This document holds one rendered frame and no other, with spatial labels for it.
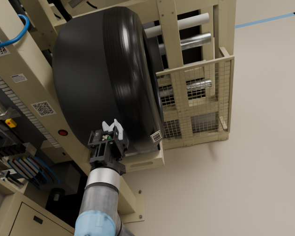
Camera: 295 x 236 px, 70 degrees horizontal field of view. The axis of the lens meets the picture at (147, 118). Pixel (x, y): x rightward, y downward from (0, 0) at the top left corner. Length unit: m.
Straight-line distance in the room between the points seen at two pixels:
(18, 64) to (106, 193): 0.60
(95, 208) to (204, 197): 1.47
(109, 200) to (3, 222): 0.81
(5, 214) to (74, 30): 0.87
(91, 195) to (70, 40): 0.49
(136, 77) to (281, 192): 1.56
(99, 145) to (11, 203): 0.79
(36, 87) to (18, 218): 0.65
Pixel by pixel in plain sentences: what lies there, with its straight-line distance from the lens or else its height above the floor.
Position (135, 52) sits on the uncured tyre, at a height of 1.41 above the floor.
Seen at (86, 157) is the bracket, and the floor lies 0.95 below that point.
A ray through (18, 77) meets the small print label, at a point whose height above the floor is 1.38.
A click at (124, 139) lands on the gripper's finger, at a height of 1.27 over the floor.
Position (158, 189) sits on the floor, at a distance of 1.93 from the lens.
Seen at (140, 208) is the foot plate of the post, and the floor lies 0.01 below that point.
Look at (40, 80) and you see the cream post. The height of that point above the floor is 1.35.
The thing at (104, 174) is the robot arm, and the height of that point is 1.33.
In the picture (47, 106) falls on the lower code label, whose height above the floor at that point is 1.23.
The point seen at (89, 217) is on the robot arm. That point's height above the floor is 1.34.
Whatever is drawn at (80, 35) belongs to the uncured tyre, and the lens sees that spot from 0.74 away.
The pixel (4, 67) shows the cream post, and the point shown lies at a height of 1.43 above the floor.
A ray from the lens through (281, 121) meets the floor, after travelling 2.38.
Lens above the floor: 1.71
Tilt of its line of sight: 44 degrees down
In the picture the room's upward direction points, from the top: 19 degrees counter-clockwise
